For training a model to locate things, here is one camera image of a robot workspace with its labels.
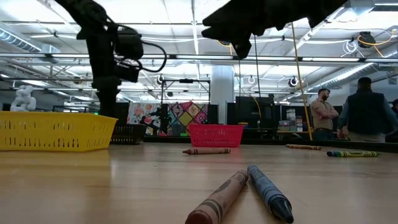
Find white twisted sculpture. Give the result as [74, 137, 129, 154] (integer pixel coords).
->
[9, 84, 37, 112]

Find brown crayon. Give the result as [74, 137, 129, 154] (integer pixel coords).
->
[285, 143, 323, 151]
[185, 169, 249, 224]
[182, 147, 232, 156]

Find black cabinet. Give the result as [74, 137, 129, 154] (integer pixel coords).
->
[226, 96, 276, 130]

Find long ceiling light strip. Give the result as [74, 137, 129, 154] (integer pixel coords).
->
[0, 52, 398, 63]

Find colourful patchwork quilt panel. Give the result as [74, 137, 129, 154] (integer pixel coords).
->
[126, 101, 210, 137]

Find red plastic basket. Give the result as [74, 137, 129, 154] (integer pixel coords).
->
[188, 124, 246, 148]

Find person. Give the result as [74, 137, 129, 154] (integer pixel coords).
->
[310, 88, 340, 141]
[336, 77, 398, 144]

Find black left camera cable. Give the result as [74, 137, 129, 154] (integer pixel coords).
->
[136, 40, 168, 74]

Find silver ventilation duct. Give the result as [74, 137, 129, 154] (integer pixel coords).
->
[0, 27, 43, 54]
[306, 62, 398, 93]

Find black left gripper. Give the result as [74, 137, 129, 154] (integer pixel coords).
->
[77, 24, 144, 118]

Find blue crayon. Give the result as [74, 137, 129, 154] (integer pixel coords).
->
[247, 164, 295, 224]

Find green crayon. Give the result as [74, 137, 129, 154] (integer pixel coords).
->
[326, 150, 381, 158]

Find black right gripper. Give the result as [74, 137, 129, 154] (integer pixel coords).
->
[202, 0, 280, 59]

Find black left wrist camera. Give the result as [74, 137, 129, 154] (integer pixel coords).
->
[114, 63, 141, 84]

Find stacked storage boxes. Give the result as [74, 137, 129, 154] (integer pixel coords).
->
[277, 108, 305, 133]

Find yellow hanging cable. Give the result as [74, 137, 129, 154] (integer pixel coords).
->
[290, 21, 313, 141]

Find white round column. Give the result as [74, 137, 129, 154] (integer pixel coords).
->
[210, 64, 236, 125]

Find yellow plastic basket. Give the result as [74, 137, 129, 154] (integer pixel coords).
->
[0, 111, 119, 152]

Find black plastic basket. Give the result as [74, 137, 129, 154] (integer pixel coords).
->
[110, 123, 147, 146]

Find black gantry frame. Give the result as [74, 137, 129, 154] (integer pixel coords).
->
[160, 78, 211, 138]

